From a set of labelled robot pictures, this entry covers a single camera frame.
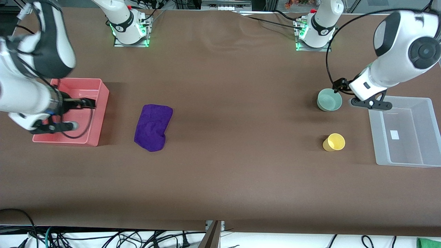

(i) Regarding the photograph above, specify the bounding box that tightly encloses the light green bowl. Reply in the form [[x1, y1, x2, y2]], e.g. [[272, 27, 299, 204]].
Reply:
[[317, 88, 343, 112]]

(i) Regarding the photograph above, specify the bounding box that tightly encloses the yellow plastic cup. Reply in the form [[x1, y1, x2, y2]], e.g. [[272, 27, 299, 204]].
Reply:
[[322, 133, 346, 152]]

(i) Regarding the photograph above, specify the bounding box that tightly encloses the purple cloth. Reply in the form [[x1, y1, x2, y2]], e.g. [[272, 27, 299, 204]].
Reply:
[[134, 104, 173, 152]]

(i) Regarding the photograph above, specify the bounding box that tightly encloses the green cloth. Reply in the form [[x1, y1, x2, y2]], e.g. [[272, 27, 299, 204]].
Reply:
[[416, 237, 441, 248]]

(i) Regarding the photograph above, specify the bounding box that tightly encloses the pink plastic bin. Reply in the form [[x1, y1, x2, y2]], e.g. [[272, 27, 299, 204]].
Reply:
[[32, 78, 110, 147]]

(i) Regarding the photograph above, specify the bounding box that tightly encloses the translucent plastic bin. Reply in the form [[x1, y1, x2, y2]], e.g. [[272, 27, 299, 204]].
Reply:
[[368, 96, 441, 168]]

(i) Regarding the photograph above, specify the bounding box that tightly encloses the grey background box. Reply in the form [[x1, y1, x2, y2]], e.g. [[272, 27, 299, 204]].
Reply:
[[202, 0, 252, 10]]

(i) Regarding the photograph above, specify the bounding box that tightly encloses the brown table cover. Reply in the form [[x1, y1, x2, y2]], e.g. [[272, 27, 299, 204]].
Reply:
[[0, 6, 441, 238]]

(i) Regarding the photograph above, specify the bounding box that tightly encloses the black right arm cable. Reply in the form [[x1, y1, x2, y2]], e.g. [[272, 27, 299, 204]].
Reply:
[[52, 105, 94, 139]]

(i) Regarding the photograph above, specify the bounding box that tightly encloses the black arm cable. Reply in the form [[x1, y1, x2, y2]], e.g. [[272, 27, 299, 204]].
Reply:
[[326, 9, 400, 92], [52, 105, 94, 139]]

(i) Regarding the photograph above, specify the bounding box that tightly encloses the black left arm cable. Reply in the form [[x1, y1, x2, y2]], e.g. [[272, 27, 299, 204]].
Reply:
[[326, 9, 400, 92]]

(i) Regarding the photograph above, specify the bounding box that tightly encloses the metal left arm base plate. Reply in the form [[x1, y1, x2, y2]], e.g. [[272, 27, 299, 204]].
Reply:
[[295, 19, 332, 52]]

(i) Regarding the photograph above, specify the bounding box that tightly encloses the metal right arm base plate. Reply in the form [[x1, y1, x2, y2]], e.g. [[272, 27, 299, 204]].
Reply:
[[113, 15, 152, 48]]

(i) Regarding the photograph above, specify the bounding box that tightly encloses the black base power cable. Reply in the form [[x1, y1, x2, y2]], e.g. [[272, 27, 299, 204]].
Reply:
[[234, 10, 302, 27]]

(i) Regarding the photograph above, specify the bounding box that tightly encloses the black looped floor cable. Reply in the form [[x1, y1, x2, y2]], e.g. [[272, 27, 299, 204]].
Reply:
[[0, 208, 37, 239]]

